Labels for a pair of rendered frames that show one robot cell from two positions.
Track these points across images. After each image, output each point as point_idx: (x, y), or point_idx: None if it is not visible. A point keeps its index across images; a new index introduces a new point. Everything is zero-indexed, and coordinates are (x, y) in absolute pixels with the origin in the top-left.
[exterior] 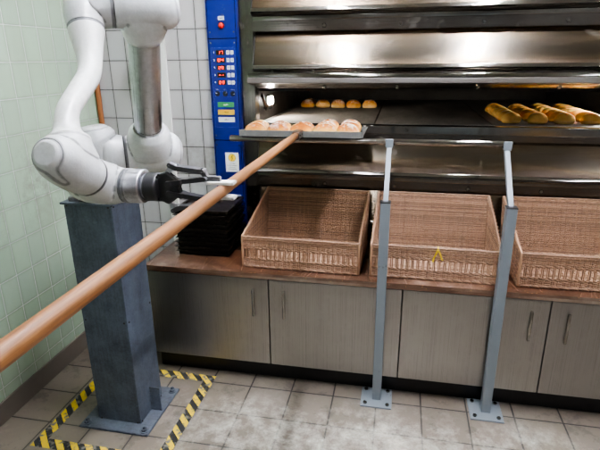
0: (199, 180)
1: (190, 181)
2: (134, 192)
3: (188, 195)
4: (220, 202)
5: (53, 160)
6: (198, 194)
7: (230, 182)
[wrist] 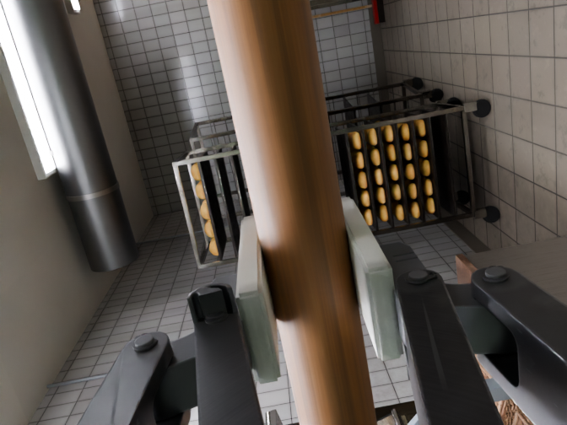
0: (227, 342)
1: (235, 405)
2: None
3: (434, 395)
4: (396, 242)
5: None
6: (419, 424)
7: (241, 226)
